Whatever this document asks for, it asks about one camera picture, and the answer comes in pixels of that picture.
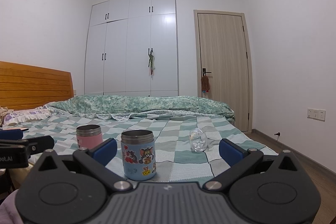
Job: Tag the pale pink clothing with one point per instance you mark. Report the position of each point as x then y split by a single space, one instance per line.
9 211

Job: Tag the brown hanging cloth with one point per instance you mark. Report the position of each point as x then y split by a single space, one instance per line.
205 82

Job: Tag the light wooden door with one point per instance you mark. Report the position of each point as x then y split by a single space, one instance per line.
223 69

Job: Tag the green hanging ornament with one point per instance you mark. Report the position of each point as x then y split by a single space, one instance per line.
151 61

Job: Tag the black door stopper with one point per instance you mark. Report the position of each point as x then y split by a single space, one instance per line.
277 133

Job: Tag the wooden headboard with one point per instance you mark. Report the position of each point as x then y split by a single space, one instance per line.
34 87

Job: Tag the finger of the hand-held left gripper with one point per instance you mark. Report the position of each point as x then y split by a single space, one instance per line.
40 144
10 134

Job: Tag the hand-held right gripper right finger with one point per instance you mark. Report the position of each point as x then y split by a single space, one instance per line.
231 153

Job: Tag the green checked bed sheet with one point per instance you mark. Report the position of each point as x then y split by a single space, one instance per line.
181 134

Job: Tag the blue cartoon steel cup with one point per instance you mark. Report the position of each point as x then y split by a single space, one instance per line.
138 158

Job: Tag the pink steel cup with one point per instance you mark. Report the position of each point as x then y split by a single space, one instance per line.
89 138

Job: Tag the green floral quilt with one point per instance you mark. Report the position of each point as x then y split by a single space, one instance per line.
136 104

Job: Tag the white wall socket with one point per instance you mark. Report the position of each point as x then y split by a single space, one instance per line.
316 113

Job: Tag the beige crumpled cloth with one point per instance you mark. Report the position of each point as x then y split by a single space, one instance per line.
4 113

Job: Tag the purple floral pillow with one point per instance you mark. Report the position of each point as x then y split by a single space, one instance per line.
23 115

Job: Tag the white wardrobe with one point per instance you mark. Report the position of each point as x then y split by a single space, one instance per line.
131 43

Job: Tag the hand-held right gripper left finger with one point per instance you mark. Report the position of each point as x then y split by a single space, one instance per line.
105 151

